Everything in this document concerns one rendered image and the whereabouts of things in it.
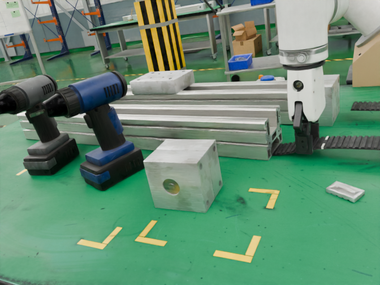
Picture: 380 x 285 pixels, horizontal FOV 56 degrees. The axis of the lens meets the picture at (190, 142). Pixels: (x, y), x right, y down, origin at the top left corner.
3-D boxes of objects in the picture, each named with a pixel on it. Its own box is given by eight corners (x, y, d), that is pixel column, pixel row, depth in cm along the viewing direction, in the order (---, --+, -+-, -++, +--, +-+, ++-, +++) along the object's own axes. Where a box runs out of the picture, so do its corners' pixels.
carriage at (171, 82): (196, 91, 109) (193, 69, 106) (178, 103, 100) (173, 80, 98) (154, 91, 117) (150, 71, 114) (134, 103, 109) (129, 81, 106)
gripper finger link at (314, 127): (318, 111, 70) (319, 142, 73) (321, 106, 73) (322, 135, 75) (301, 111, 72) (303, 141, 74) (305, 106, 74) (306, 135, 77)
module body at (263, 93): (303, 110, 94) (301, 79, 91) (293, 125, 86) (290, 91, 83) (90, 107, 135) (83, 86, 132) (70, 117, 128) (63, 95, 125)
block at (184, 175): (227, 178, 69) (220, 133, 65) (206, 213, 59) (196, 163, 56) (180, 176, 73) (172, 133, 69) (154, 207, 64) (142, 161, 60)
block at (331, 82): (341, 107, 91) (341, 71, 87) (332, 126, 82) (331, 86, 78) (305, 107, 96) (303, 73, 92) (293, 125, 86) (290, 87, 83)
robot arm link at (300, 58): (322, 50, 58) (322, 67, 59) (331, 38, 65) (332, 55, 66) (272, 53, 62) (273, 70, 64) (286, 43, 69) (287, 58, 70)
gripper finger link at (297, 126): (297, 116, 61) (301, 138, 65) (306, 86, 65) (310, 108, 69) (290, 116, 62) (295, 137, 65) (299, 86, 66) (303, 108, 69)
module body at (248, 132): (282, 140, 80) (279, 104, 76) (267, 161, 72) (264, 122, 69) (51, 127, 121) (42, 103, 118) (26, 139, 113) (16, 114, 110)
